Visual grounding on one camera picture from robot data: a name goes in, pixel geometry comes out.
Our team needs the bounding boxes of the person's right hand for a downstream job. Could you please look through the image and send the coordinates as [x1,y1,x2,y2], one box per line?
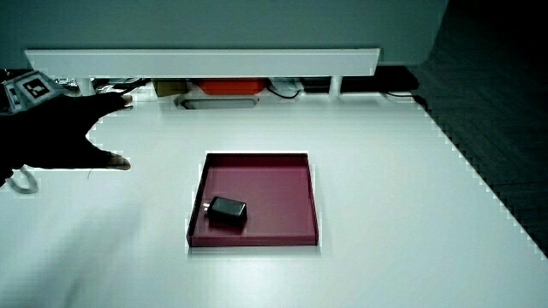
[0,70,133,188]

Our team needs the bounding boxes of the black charger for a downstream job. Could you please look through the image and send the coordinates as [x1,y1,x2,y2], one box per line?
[201,195,248,228]

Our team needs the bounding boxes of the maroon square plate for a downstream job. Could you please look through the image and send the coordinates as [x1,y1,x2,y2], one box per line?
[186,151,321,248]

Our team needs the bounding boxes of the crumpled silver foil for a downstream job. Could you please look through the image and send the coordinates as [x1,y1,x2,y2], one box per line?
[53,76,80,93]

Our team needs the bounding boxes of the olive brown box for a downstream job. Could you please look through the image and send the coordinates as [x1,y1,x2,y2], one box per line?
[152,79,189,98]

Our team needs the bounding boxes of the white desk shelf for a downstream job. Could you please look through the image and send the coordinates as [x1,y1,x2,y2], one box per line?
[24,47,381,102]

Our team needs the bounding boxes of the orange box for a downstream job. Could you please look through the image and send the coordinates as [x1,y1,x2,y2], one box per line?
[196,78,269,96]

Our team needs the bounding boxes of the grey partition panel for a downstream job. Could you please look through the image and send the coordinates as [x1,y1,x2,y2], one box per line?
[0,0,450,69]

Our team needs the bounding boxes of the white coiled cable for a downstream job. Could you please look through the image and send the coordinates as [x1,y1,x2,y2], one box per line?
[5,165,40,195]

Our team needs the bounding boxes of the grey oval cable grommet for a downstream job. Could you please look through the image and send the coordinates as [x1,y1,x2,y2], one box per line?
[178,95,260,110]

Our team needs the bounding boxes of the white adapter with cable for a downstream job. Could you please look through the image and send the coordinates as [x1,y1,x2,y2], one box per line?
[267,77,303,99]

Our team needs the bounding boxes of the black cable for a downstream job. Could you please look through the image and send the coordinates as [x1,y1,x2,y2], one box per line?
[382,91,429,110]

